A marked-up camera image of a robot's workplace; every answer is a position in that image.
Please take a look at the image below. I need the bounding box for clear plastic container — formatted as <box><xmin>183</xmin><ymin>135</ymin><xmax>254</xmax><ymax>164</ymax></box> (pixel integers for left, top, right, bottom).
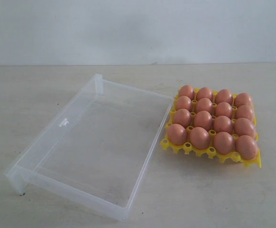
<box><xmin>5</xmin><ymin>74</ymin><xmax>174</xmax><ymax>221</ymax></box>

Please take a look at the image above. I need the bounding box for yellow plastic egg tray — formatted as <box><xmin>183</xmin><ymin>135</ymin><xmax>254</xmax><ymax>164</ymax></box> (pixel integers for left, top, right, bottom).
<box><xmin>160</xmin><ymin>88</ymin><xmax>262</xmax><ymax>167</ymax></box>

